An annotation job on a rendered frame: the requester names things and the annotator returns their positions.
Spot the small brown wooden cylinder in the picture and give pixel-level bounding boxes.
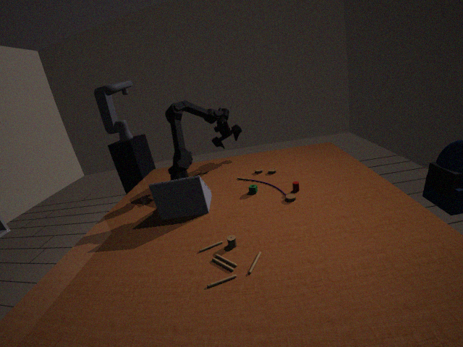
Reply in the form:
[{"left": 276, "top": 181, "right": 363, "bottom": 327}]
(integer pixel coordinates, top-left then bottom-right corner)
[{"left": 227, "top": 235, "right": 237, "bottom": 248}]

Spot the red cylinder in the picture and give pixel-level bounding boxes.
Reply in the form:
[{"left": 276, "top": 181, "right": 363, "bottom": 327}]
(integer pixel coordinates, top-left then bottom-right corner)
[{"left": 292, "top": 181, "right": 300, "bottom": 192}]

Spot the green block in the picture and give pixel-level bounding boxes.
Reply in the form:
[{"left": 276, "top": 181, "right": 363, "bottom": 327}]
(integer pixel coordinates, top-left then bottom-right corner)
[{"left": 249, "top": 184, "right": 258, "bottom": 194}]

